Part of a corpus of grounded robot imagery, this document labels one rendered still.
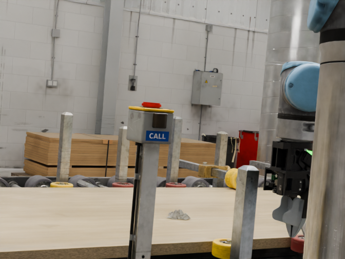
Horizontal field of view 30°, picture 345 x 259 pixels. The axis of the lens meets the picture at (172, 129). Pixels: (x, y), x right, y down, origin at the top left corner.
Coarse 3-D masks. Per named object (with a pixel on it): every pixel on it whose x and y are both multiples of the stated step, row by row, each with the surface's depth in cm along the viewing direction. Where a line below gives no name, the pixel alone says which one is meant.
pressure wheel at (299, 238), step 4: (296, 236) 170; (300, 236) 171; (292, 240) 168; (296, 240) 167; (300, 240) 166; (292, 244) 168; (296, 244) 167; (300, 244) 166; (292, 248) 168; (296, 248) 167; (300, 248) 166; (300, 252) 166
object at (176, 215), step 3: (180, 210) 187; (168, 213) 188; (171, 213) 187; (174, 213) 184; (177, 213) 185; (180, 213) 186; (183, 213) 186; (186, 213) 185; (168, 216) 184; (171, 216) 183; (174, 216) 183; (177, 216) 183; (180, 216) 185; (183, 216) 184; (186, 216) 183
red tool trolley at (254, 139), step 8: (240, 136) 997; (248, 136) 990; (256, 136) 978; (240, 144) 1003; (248, 144) 989; (256, 144) 977; (240, 152) 1002; (248, 152) 989; (256, 152) 977; (240, 160) 1002; (248, 160) 988; (256, 160) 976
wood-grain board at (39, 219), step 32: (0, 192) 203; (32, 192) 208; (64, 192) 213; (96, 192) 219; (128, 192) 225; (160, 192) 231; (192, 192) 237; (224, 192) 244; (0, 224) 158; (32, 224) 161; (64, 224) 164; (96, 224) 167; (128, 224) 171; (160, 224) 174; (192, 224) 178; (224, 224) 182; (256, 224) 186; (0, 256) 132; (32, 256) 136; (64, 256) 140; (96, 256) 143
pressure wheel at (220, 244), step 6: (216, 240) 157; (222, 240) 158; (228, 240) 156; (216, 246) 154; (222, 246) 153; (228, 246) 153; (216, 252) 154; (222, 252) 153; (228, 252) 153; (222, 258) 153; (228, 258) 153
